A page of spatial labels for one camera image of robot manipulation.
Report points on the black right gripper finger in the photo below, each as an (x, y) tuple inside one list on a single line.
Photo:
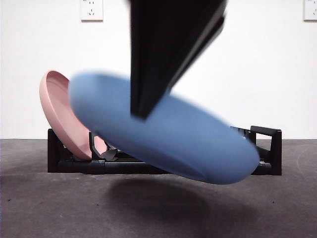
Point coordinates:
[(208, 42), (161, 49)]

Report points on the blue round plate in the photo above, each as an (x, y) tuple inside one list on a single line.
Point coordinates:
[(178, 146)]

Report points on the pink round plate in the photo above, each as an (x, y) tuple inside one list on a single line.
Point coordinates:
[(53, 104)]

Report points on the black plastic plate rack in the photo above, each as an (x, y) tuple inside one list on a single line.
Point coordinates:
[(276, 153)]

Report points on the white wall socket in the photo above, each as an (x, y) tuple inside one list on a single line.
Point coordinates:
[(91, 11), (310, 11)]

